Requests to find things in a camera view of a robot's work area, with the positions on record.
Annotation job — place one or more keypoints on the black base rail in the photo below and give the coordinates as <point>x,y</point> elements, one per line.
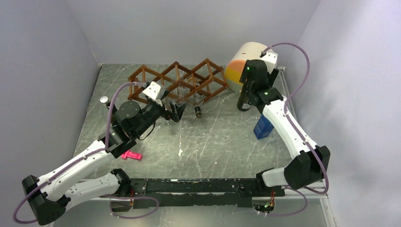
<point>139,193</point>

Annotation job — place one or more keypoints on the cream orange yellow cylinder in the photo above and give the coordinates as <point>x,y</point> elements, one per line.
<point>234,69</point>

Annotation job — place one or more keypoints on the blue square bottle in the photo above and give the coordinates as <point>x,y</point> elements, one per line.
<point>263,128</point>

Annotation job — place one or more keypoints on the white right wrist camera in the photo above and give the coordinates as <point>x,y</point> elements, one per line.
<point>270,58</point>

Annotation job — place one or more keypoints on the clear square labelled liquor bottle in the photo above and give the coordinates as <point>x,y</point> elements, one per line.
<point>196,100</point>

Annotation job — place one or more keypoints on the pink plastic tool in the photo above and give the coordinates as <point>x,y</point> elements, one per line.
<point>132,155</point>

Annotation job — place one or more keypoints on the brown wooden wine rack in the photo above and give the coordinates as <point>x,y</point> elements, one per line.
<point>211,76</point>

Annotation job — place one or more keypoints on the dark green wine bottle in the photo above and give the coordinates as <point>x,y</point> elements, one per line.
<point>109,105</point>

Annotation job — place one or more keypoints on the olive green wine bottle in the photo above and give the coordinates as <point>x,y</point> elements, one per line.
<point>243,104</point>

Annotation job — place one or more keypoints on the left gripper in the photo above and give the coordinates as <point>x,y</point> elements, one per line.
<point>177,111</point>

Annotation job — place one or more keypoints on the clear tall glass bottle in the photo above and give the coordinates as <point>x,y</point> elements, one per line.
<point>165,105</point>

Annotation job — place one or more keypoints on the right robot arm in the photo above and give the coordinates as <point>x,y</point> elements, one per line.
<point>309,161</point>

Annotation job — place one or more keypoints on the silver round bottle cap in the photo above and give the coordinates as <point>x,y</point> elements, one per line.
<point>104,99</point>

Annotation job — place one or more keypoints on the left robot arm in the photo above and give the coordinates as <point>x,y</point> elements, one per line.
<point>51,195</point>

